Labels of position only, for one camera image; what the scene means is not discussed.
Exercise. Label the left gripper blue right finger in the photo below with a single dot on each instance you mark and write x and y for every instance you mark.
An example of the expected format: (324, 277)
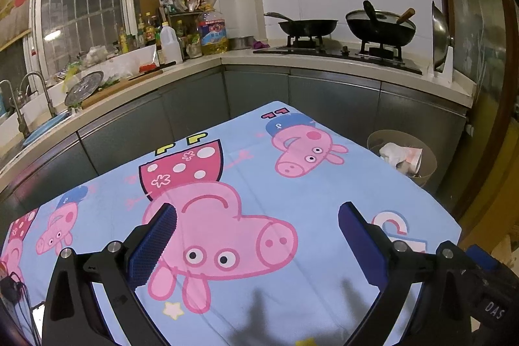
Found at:
(386, 265)

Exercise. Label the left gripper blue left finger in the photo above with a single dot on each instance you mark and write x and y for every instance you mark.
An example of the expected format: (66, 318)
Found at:
(128, 265)

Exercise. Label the pink white crushed carton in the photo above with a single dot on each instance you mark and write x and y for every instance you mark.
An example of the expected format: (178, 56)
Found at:
(411, 166)

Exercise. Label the white tissue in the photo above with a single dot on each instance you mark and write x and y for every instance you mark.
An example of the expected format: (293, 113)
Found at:
(393, 154)

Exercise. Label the beige round trash bin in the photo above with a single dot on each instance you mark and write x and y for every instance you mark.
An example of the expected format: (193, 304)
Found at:
(429, 163)

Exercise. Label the barred kitchen window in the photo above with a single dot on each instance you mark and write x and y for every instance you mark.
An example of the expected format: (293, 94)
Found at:
(81, 5)

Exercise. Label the blue cartoon pig tablecloth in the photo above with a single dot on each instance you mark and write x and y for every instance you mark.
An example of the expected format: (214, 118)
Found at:
(258, 257)

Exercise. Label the round metal pot lid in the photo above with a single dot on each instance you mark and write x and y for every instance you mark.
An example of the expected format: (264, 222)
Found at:
(83, 89)

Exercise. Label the gas stove top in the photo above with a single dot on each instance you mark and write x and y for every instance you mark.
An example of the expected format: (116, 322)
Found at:
(376, 55)

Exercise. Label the chrome sink faucet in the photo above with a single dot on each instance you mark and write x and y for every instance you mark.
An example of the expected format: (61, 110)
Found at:
(24, 84)

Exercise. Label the white plastic jug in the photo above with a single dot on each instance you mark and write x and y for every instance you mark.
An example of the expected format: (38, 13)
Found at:
(172, 52)

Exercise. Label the steel wok lid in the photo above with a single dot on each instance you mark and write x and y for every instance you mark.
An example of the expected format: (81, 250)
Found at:
(442, 39)

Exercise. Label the black lidded wok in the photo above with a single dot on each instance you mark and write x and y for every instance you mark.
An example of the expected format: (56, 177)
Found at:
(380, 27)

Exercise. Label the large cooking oil bottle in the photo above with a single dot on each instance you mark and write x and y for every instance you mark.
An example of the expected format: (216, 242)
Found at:
(212, 30)

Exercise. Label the black wok with handle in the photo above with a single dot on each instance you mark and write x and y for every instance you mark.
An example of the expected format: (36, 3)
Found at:
(304, 27)

